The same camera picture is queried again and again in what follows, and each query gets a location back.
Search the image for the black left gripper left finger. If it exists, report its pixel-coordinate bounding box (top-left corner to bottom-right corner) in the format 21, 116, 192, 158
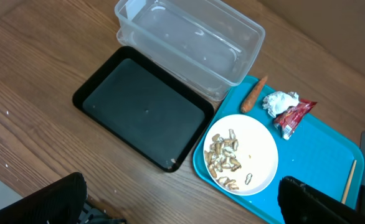
0, 172, 87, 224

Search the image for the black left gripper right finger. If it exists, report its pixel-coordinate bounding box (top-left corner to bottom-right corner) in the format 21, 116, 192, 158
278, 176, 365, 224

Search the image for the pink plate with peanuts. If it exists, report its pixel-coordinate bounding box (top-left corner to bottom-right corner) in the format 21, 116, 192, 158
203, 114, 278, 196

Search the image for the red snack wrapper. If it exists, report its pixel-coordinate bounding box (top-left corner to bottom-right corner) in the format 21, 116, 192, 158
273, 99, 317, 140

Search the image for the crumpled white napkin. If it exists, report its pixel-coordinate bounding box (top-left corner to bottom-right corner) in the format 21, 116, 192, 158
262, 91, 300, 118

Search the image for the black tray bin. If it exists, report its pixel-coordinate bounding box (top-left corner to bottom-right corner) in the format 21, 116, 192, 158
72, 46, 214, 172

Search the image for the carrot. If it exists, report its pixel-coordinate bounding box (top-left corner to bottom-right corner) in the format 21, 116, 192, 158
240, 76, 268, 113

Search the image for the clear plastic bin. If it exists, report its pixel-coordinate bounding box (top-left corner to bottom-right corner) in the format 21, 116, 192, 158
114, 0, 265, 101

